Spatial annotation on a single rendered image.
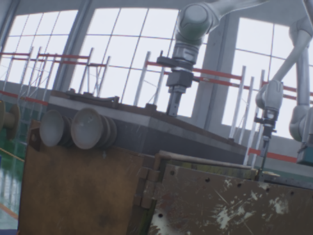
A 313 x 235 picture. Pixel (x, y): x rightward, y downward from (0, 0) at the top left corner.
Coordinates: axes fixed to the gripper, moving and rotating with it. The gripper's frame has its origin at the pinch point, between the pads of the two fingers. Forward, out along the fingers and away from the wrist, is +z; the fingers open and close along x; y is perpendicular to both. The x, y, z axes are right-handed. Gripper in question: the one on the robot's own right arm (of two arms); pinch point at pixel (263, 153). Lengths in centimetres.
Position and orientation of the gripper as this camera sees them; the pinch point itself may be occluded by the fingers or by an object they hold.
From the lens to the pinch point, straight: 186.9
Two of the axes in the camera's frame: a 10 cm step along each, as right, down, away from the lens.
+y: 9.2, 2.0, -3.4
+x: 3.2, 1.4, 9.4
